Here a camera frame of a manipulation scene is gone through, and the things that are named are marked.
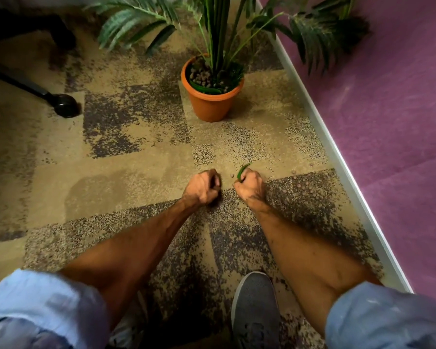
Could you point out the person's right hand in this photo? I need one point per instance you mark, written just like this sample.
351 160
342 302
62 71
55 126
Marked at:
250 187

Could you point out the person's left hand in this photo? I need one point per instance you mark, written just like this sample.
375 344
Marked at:
200 188

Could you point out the person's left fingers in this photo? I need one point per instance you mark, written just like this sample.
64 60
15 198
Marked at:
215 183

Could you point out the person's right fingers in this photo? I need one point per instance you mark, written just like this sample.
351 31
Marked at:
242 179

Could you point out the green leaf piece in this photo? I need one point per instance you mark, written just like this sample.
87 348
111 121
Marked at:
241 172

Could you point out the person's left forearm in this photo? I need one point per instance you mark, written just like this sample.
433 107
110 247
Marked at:
130 250

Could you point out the person's right forearm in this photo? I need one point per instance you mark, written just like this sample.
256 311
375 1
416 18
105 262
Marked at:
309 258

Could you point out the scattered brown pebbles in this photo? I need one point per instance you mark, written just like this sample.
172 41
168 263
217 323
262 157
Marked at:
294 187

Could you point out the terracotta plant pot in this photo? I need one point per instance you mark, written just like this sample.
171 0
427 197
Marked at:
209 101

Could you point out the white baseboard strip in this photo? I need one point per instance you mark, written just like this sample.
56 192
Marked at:
334 152

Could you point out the brown pebbles in pot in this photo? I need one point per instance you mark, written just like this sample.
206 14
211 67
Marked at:
203 76

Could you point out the grey sneaker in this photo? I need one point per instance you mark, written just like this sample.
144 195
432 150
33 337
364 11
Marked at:
255 310

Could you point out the green palm plant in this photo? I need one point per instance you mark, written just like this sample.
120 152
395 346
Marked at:
221 29

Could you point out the light blue shirt sleeve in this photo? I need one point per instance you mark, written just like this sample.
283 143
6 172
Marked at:
43 308
388 318

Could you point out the black office chair base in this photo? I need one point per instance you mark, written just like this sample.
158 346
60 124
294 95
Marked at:
32 61

